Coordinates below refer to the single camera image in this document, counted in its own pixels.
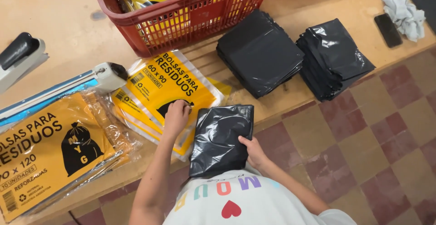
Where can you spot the black smartphone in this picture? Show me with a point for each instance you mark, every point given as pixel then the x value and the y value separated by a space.
pixel 388 30

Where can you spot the person's white printed shirt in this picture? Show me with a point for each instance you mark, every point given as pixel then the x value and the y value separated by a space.
pixel 245 201

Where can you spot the person's left hand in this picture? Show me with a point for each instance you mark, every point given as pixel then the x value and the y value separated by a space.
pixel 175 119

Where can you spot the clear pouch with yellow label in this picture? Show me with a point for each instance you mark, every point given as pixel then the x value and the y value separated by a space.
pixel 170 85

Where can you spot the black garbage bag bundle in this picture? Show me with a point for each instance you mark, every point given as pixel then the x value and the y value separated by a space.
pixel 219 139

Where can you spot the person's right hand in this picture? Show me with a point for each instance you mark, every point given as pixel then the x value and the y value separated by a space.
pixel 256 155

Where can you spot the red plastic basket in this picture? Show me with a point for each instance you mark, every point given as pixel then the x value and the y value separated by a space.
pixel 190 17

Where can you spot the stack of folded black bags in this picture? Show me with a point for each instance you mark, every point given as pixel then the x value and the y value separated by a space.
pixel 260 54
pixel 332 59

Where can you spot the pile of large yellow pouches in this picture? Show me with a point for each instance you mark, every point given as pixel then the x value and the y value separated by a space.
pixel 51 150

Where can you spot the person's left fingers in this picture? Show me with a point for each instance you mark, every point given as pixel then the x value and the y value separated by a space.
pixel 185 107

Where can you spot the crumpled grey cloth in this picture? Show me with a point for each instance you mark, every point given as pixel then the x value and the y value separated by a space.
pixel 405 15

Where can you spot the white impulse heat sealer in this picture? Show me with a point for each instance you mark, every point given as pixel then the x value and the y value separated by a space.
pixel 68 87

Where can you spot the pile of small yellow pouches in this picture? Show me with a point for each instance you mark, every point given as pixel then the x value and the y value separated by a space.
pixel 131 110

